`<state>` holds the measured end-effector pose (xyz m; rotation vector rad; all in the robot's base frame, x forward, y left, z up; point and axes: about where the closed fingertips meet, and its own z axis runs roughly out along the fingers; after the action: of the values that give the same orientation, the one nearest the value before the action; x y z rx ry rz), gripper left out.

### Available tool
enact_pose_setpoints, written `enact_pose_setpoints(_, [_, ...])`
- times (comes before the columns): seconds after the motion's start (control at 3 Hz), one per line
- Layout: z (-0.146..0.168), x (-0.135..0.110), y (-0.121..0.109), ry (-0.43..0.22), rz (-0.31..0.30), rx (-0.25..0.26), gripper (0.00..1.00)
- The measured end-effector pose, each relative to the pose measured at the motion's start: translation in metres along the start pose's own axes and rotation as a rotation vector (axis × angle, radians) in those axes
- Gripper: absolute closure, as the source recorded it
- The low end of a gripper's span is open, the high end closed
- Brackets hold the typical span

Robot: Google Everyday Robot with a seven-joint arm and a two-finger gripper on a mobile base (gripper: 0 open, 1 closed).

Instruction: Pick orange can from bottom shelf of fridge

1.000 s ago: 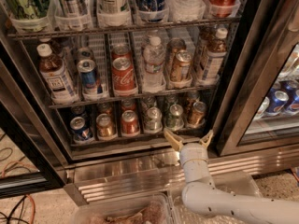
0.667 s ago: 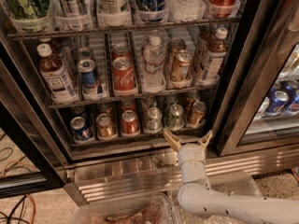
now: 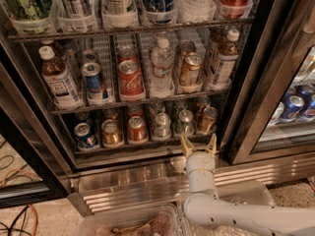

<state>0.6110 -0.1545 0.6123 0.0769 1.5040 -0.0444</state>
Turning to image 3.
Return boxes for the blue pepsi can behind door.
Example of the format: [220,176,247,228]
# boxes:
[281,94,304,122]

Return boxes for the green soda can rear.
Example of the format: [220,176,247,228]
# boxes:
[172,99,188,119]

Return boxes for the blue pepsi can bottom rear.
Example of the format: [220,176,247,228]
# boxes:
[75,111,94,126]

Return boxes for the red coca-cola can rear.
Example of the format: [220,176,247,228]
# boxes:
[117,46,139,63]

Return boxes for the fridge door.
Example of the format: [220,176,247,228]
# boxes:
[221,0,315,164]
[0,64,69,208]

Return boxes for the fridge door right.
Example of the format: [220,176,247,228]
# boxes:
[221,0,315,164]

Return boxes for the blue pepsi can middle front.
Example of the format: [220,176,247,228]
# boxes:
[81,62,108,100]

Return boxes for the orange soda can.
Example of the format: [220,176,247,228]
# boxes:
[195,95,211,118]
[198,107,218,132]

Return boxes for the pepsi can middle rear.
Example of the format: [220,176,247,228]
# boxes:
[81,49,99,64]

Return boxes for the iced tea bottle rear right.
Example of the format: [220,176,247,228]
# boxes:
[208,28,226,65]

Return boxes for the gold can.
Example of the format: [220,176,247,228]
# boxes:
[175,39,196,74]
[179,52,203,87]

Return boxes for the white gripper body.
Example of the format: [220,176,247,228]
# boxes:
[186,151,216,174]

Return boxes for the gold can middle rear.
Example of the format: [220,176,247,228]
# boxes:
[175,39,196,74]

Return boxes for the orange cable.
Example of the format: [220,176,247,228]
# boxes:
[0,168,41,236]

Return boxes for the blue pepsi can bottom front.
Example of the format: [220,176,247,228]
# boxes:
[74,123,97,148]

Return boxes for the iced tea bottle rear left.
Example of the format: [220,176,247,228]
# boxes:
[41,39,67,60]

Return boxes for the clear water bottle top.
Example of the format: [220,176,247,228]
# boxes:
[177,0,217,23]

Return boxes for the silver green can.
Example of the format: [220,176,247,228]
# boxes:
[153,113,170,138]
[150,101,165,119]

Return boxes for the clear plastic bin left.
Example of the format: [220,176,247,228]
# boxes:
[74,203,183,236]

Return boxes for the orange can bottom left front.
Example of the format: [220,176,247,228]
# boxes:
[101,119,122,146]

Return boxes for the silver striped can top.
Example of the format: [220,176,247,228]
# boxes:
[62,0,92,19]

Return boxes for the green soda can front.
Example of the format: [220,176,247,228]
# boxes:
[174,110,194,135]

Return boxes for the red coca-cola can front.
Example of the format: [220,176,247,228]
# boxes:
[118,60,143,95]

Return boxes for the green soda can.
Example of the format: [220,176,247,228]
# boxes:
[174,110,194,135]
[172,99,188,119]

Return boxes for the fridge door left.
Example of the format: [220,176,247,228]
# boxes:
[0,64,69,208]

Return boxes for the orange can bottom left rear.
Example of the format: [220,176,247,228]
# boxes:
[103,108,119,123]

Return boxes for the black cable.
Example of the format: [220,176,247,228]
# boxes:
[0,139,33,236]

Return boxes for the gold can middle front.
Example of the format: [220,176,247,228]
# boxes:
[179,52,203,87]

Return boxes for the silver green can front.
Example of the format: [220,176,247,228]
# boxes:
[153,113,170,138]

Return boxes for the clear water bottle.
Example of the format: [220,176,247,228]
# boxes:
[151,38,174,92]
[177,0,217,23]

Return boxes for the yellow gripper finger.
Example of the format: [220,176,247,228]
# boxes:
[180,133,195,157]
[206,134,217,155]

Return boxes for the red soda can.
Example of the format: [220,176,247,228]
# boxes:
[128,104,144,118]
[128,116,147,142]

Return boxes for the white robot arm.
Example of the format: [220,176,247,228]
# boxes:
[180,133,315,236]

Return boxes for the silver green can rear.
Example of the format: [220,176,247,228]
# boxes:
[150,101,165,119]

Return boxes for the clear plastic bin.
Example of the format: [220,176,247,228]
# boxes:
[74,203,183,236]
[177,181,275,236]

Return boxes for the red soda can bottom front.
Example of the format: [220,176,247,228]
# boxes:
[128,116,147,142]

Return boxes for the clear plastic bin right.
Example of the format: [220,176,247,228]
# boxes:
[177,181,275,236]

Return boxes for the red soda can bottom rear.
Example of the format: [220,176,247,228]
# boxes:
[128,104,144,118]

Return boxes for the iced tea bottle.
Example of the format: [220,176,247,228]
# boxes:
[41,39,67,60]
[208,28,226,65]
[38,45,80,109]
[210,29,240,87]

